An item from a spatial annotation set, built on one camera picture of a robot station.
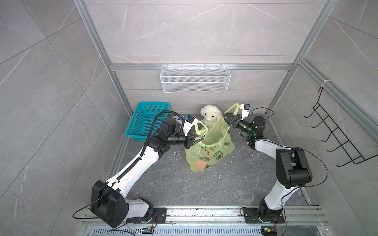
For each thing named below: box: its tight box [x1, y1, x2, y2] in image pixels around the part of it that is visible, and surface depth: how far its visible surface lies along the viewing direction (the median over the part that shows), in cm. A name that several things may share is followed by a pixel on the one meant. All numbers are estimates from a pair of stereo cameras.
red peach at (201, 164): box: [196, 159, 207, 171], surface depth 82 cm
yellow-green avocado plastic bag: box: [185, 102, 241, 173], surface depth 81 cm
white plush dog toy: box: [199, 104, 223, 130], surface depth 97 cm
